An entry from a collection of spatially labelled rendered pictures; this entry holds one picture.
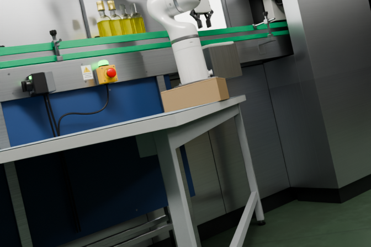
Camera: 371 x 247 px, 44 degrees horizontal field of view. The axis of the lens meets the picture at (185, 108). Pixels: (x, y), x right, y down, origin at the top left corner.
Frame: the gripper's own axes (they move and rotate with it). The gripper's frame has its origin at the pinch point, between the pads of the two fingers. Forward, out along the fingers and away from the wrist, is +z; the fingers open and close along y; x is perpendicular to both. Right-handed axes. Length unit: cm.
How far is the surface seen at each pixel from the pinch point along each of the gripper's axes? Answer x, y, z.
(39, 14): -37, 66, -20
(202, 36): -18.1, -11.7, 2.5
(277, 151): -37, -67, 79
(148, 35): -8.6, 27.4, 0.7
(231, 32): -18.1, -32.8, 2.6
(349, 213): 13, -60, 113
